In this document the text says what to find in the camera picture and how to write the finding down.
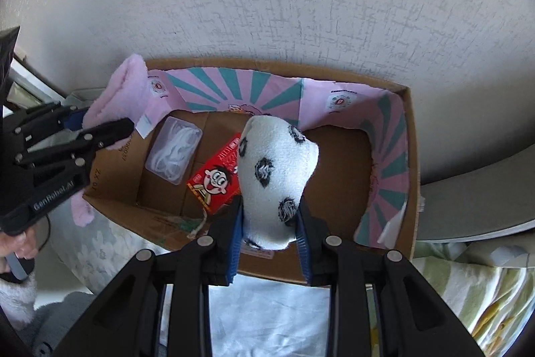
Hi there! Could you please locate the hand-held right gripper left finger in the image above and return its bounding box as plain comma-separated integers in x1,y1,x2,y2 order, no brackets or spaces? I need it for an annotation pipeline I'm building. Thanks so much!
52,196,247,357

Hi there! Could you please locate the grey padded headboard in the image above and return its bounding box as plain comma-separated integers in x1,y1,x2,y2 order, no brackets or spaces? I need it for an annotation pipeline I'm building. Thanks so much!
418,144,535,245

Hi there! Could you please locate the cardboard box with pink lining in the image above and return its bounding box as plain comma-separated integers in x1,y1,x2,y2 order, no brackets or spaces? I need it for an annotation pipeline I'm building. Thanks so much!
81,57,423,286

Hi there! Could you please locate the pink towel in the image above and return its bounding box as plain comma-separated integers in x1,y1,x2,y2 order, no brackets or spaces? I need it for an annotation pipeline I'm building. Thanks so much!
70,54,150,228

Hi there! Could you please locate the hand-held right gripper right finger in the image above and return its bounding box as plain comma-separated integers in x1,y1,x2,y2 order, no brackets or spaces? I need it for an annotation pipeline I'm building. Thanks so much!
295,199,488,357

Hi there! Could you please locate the black cable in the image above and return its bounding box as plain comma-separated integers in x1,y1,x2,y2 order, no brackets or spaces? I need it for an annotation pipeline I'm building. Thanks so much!
37,212,51,253

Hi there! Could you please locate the person's grey clothing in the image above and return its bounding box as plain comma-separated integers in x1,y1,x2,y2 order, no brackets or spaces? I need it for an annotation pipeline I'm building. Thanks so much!
19,290,99,357

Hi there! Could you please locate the floral bedsheet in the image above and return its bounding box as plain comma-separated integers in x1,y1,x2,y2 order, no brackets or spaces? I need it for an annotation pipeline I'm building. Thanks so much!
35,210,333,357

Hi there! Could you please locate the green striped blanket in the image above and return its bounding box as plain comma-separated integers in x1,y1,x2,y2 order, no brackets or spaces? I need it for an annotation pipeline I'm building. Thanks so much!
412,240,528,350

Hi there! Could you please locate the clear bag of white cord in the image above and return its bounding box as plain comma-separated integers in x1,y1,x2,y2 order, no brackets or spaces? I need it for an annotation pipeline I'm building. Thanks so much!
144,115,204,186

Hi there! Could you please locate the red cartoon drink carton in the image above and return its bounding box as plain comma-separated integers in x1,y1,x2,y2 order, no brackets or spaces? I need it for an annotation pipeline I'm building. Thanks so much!
186,132,244,215

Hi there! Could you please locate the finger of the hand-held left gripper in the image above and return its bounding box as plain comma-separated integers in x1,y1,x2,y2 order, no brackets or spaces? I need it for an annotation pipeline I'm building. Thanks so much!
17,117,137,174
12,102,90,148

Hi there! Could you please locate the white black-spotted sock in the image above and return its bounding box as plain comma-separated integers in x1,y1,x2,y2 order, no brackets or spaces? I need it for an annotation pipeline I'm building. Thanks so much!
236,114,320,251

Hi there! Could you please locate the person's left hand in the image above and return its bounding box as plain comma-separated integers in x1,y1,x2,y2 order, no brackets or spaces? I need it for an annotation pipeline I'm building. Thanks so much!
0,231,39,275

